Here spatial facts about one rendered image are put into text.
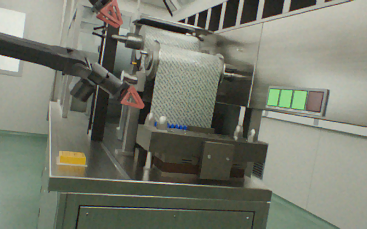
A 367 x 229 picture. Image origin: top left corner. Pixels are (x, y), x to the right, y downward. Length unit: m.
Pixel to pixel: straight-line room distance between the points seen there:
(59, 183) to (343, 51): 0.77
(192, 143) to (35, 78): 5.80
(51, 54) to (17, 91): 5.68
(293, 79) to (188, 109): 0.39
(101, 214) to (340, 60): 0.72
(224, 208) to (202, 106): 0.38
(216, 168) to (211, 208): 0.12
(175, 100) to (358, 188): 2.97
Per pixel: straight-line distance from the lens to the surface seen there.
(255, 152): 1.15
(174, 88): 1.21
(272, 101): 1.11
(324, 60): 0.99
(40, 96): 6.72
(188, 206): 1.03
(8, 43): 1.05
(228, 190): 1.06
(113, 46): 1.50
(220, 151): 1.06
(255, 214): 1.14
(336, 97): 0.93
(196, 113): 1.25
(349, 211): 4.04
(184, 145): 1.04
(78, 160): 1.04
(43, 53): 1.07
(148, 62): 1.22
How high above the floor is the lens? 1.14
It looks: 3 degrees down
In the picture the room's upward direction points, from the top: 9 degrees clockwise
